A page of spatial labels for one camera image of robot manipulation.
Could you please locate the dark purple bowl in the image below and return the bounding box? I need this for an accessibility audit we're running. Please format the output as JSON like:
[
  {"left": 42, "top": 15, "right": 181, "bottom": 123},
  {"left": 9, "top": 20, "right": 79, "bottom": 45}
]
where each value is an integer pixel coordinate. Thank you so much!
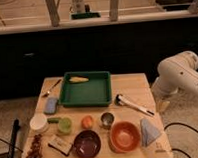
[{"left": 73, "top": 130, "right": 101, "bottom": 158}]

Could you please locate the small metal cup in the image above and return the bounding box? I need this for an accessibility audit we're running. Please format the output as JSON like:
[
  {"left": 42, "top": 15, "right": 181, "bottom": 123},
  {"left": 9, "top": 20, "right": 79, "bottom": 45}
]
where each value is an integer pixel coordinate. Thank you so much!
[{"left": 101, "top": 112, "right": 115, "bottom": 129}]

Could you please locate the white bowl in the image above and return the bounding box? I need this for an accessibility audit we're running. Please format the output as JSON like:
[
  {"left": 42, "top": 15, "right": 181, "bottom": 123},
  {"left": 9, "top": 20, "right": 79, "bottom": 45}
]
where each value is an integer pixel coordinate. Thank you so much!
[{"left": 30, "top": 113, "right": 49, "bottom": 134}]

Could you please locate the blue folded cloth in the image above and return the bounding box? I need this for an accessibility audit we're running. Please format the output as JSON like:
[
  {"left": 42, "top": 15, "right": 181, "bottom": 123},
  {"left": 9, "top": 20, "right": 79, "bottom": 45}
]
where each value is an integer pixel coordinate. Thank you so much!
[{"left": 140, "top": 118, "right": 162, "bottom": 147}]

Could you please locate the blue sponge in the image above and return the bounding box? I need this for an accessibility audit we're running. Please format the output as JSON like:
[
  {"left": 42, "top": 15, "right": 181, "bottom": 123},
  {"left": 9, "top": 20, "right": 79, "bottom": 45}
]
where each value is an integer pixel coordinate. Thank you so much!
[{"left": 44, "top": 97, "right": 58, "bottom": 114}]

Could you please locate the yellow corn cob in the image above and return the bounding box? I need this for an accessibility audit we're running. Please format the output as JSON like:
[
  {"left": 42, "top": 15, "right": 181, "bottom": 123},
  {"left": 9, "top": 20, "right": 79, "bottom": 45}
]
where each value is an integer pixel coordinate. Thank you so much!
[{"left": 70, "top": 77, "right": 89, "bottom": 83}]

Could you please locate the metal spoon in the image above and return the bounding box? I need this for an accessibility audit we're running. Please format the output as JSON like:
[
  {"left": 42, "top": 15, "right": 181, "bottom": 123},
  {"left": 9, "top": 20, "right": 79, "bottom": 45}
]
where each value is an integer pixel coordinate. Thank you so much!
[{"left": 41, "top": 79, "right": 62, "bottom": 97}]

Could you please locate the white bottle on green base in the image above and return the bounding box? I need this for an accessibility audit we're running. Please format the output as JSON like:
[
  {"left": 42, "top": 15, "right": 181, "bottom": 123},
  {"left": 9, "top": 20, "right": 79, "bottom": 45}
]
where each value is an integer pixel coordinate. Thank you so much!
[{"left": 70, "top": 0, "right": 100, "bottom": 20}]

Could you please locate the orange fruit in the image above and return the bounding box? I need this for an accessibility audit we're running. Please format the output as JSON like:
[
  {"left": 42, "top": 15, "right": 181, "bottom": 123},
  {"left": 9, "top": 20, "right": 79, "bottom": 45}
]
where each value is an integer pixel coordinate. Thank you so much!
[{"left": 81, "top": 115, "right": 94, "bottom": 129}]

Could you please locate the brown dried food cluster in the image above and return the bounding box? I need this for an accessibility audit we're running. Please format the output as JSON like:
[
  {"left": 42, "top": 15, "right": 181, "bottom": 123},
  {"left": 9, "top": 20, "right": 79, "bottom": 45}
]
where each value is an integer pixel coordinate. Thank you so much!
[{"left": 26, "top": 135, "right": 42, "bottom": 158}]

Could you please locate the black floor cable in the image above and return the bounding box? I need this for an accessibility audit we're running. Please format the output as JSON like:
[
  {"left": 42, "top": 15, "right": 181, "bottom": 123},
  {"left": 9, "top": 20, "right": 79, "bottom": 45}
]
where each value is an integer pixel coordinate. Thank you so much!
[{"left": 163, "top": 120, "right": 198, "bottom": 158}]

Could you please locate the green plastic tray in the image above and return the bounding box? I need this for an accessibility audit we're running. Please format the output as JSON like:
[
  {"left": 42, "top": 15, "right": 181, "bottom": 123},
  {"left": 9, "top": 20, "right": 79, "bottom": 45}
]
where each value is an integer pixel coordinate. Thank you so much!
[{"left": 59, "top": 71, "right": 112, "bottom": 107}]

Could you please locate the green cucumber piece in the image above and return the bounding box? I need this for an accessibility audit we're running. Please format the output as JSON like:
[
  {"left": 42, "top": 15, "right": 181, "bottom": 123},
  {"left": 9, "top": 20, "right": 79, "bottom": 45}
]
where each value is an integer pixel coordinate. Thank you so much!
[{"left": 48, "top": 118, "right": 60, "bottom": 123}]

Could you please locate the orange bowl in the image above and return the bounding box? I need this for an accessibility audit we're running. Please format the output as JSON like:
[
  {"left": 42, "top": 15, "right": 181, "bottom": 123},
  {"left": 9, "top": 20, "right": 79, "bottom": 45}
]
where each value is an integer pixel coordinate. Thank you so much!
[{"left": 109, "top": 121, "right": 141, "bottom": 153}]

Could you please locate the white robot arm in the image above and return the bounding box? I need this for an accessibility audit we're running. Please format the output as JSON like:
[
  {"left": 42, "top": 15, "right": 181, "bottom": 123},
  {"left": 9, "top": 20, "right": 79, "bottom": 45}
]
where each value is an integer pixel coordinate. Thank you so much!
[{"left": 151, "top": 51, "right": 198, "bottom": 112}]

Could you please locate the black pole stand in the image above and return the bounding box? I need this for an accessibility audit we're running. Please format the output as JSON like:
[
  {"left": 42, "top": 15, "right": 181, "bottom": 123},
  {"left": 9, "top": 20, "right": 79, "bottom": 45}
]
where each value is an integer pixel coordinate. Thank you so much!
[{"left": 7, "top": 119, "right": 20, "bottom": 158}]

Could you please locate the green cup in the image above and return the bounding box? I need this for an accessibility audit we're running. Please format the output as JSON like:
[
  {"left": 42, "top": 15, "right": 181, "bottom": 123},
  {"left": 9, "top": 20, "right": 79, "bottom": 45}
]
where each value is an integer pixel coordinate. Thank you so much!
[{"left": 58, "top": 117, "right": 72, "bottom": 134}]

